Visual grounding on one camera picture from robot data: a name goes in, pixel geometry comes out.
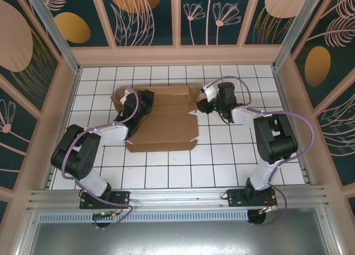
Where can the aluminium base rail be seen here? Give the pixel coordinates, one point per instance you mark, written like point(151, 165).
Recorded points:
point(180, 196)

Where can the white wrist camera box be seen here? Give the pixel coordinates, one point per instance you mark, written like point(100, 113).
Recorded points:
point(210, 91)
point(125, 98)

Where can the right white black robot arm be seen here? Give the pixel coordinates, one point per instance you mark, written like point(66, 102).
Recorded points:
point(274, 144)

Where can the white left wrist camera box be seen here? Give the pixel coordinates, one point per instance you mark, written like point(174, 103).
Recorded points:
point(125, 98)

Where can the aluminium frame post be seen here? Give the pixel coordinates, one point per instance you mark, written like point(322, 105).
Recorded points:
point(55, 30)
point(294, 27)

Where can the aluminium side rail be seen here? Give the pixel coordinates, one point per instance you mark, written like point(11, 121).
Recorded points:
point(76, 83)
point(278, 83)

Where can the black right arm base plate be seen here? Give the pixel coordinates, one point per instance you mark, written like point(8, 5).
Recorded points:
point(235, 198)

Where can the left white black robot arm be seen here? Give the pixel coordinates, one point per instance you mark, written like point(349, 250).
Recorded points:
point(111, 133)

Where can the brown cardboard paper box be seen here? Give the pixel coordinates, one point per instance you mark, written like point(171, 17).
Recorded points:
point(166, 122)

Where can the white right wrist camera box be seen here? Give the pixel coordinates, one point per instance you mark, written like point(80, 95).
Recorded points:
point(210, 91)

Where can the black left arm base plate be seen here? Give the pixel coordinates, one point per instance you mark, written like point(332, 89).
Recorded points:
point(119, 199)

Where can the grey metal sheet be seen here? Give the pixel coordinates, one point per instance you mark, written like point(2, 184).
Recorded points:
point(177, 238)

